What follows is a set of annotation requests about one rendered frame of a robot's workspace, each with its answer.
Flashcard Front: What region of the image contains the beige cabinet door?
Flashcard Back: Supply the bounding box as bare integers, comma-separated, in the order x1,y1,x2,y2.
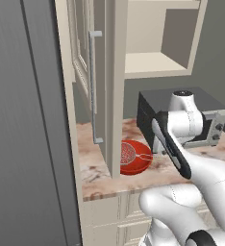
65,0,129,180

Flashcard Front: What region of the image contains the metal tea strainer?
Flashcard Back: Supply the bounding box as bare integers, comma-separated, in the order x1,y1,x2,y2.
120,142,154,165

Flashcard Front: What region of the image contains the red bowl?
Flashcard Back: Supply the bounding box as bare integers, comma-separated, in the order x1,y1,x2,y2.
119,139,154,176

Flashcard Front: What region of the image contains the beige base cabinet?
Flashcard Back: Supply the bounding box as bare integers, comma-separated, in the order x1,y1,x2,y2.
81,187,222,246

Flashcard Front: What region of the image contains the grey toaster oven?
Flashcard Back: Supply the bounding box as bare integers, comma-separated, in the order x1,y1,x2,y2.
136,86,225,155

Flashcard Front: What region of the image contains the grey fridge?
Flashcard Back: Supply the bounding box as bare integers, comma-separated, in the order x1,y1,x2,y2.
0,0,84,246

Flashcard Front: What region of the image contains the grey cabinet door handle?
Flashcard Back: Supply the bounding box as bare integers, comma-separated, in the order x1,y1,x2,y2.
87,30,105,145

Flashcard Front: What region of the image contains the beige wall cabinet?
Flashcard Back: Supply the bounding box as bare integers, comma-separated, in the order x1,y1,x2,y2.
123,0,209,80

